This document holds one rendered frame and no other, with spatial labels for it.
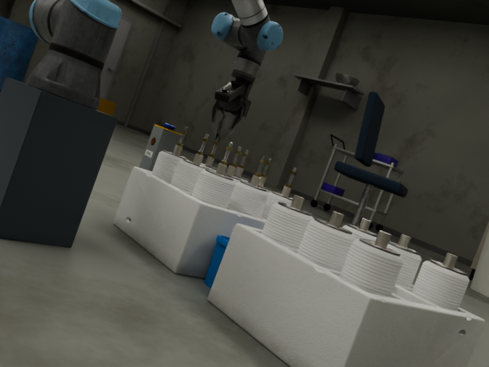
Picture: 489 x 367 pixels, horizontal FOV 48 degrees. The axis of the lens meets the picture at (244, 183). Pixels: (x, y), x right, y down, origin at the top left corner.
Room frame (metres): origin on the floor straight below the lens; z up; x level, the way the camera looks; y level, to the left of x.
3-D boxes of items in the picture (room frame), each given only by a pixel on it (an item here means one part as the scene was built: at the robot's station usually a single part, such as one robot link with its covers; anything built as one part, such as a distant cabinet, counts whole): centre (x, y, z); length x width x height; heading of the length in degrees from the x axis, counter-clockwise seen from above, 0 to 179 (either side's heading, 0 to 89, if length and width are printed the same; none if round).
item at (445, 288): (1.12, -0.45, 0.16); 0.10 x 0.10 x 0.18
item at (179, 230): (1.56, 0.05, 0.09); 0.39 x 0.39 x 0.18; 38
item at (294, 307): (1.14, -0.28, 0.09); 0.39 x 0.39 x 0.18; 39
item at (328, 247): (1.07, -0.19, 0.16); 0.10 x 0.10 x 0.18
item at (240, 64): (1.67, 0.12, 0.57); 0.08 x 0.08 x 0.05
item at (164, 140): (1.75, 0.29, 0.16); 0.07 x 0.07 x 0.31; 38
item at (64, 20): (1.18, 0.43, 0.47); 0.13 x 0.12 x 0.14; 44
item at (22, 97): (1.18, 0.43, 0.15); 0.18 x 0.18 x 0.30; 47
